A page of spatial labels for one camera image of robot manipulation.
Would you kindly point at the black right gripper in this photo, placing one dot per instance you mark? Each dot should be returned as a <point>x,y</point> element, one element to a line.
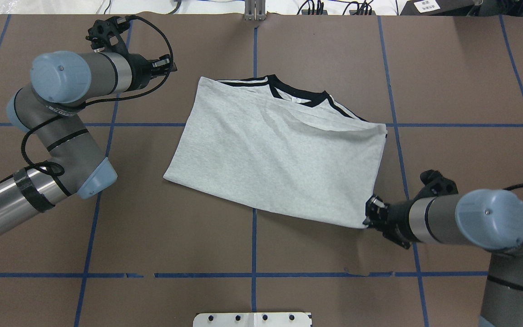
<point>400,215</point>

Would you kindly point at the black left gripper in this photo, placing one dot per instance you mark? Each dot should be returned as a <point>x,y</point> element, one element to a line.
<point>142,69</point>

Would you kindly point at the grey cartoon print t-shirt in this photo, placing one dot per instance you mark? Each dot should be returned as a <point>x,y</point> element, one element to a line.
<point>267,145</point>

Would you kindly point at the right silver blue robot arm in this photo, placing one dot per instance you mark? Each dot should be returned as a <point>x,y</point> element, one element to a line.
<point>489,219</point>

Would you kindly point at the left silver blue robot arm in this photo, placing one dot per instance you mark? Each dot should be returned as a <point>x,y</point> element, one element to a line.
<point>61,157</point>

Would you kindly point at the black box with label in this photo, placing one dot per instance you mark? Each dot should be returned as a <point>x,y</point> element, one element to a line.
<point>440,7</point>

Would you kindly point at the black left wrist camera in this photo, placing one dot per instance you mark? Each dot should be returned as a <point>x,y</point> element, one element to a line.
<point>106,35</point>

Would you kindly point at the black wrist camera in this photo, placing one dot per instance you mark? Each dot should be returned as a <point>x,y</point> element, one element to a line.
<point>435,184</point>
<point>106,35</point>

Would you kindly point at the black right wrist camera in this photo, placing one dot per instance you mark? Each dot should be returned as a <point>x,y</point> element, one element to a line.
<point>435,184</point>

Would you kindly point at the aluminium frame post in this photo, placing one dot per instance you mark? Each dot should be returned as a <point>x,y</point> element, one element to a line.
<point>255,10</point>

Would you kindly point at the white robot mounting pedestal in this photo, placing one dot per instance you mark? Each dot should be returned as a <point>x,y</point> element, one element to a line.
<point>253,319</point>

